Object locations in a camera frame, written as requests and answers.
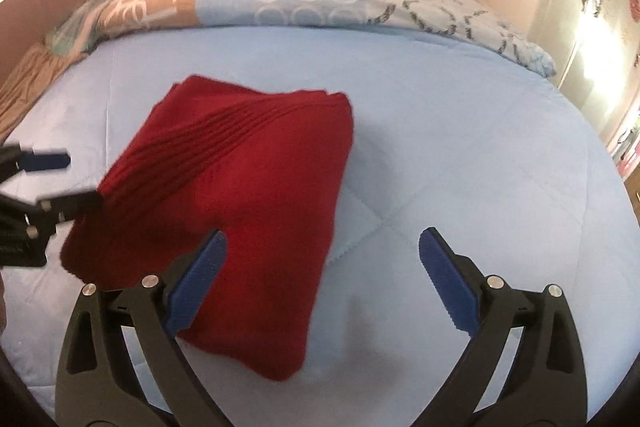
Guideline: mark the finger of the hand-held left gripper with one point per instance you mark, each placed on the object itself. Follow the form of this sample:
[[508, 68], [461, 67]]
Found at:
[[47, 162], [75, 203]]

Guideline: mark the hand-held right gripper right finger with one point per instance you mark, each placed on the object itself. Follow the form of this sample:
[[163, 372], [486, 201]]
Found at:
[[450, 284]]

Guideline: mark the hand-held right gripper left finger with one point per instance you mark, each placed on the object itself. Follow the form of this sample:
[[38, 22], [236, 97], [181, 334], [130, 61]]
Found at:
[[195, 284]]

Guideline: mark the red knitted sweater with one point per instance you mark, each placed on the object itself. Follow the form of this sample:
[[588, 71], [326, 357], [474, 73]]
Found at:
[[235, 217]]

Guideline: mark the brown wood-grain cloth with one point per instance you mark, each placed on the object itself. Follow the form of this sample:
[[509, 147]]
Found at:
[[30, 79]]

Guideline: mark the light blue bed cover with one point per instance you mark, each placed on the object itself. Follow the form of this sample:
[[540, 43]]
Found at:
[[450, 147]]

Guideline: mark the teal striped pillow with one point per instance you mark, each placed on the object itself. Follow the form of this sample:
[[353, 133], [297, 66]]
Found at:
[[82, 24]]

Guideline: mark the cream wardrobe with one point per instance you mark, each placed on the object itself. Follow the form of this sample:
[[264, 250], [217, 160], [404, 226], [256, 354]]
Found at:
[[565, 32]]

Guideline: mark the red round wardrobe decal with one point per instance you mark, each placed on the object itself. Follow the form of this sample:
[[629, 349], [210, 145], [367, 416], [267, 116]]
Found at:
[[635, 9]]

